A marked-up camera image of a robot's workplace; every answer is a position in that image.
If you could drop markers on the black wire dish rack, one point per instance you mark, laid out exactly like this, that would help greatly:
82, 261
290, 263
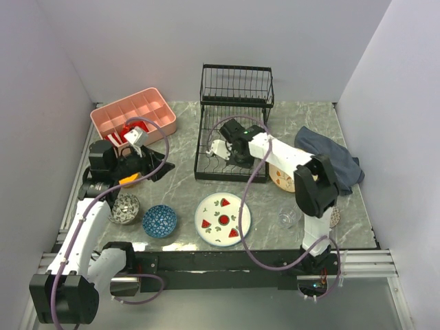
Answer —
242, 91

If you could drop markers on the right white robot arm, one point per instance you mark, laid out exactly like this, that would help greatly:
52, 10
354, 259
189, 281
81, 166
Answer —
316, 185

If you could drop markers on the pink compartment tray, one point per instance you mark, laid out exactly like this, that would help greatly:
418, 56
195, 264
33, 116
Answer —
148, 103

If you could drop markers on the grey patterned bowl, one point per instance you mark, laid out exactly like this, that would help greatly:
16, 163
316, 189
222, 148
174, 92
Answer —
125, 209

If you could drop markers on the white watermelon plate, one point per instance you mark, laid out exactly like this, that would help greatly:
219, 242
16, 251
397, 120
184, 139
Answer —
216, 219

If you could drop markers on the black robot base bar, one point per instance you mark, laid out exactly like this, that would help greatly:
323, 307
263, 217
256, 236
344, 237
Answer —
283, 280

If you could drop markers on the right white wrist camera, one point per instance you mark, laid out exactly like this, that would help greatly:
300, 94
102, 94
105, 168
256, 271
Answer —
220, 148

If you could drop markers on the blue cloth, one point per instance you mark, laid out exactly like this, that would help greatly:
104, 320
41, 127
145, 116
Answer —
347, 168

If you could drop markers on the blue triangle pattern bowl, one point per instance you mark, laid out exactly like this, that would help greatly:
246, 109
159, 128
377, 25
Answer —
159, 221

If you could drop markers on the red item in tray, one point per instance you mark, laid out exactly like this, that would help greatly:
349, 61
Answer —
130, 126

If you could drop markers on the red patterned small bowl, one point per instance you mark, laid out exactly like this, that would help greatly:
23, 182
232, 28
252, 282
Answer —
335, 217

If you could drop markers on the orange bowl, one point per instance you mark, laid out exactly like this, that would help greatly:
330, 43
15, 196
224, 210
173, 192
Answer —
129, 181

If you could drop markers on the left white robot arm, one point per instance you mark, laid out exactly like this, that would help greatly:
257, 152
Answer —
69, 291

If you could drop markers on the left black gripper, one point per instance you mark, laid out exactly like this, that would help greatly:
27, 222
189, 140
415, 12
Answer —
148, 160

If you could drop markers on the red white striped item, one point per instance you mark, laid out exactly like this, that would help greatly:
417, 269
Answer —
115, 139

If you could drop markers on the aluminium frame rail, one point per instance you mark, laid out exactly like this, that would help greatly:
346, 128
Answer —
354, 263

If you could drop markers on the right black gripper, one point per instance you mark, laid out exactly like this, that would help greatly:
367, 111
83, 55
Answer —
247, 165

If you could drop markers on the clear plastic cup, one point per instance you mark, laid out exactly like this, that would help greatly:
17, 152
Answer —
288, 216

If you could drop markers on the beige bird plate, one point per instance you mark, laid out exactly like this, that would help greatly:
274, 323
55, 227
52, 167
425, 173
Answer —
281, 179

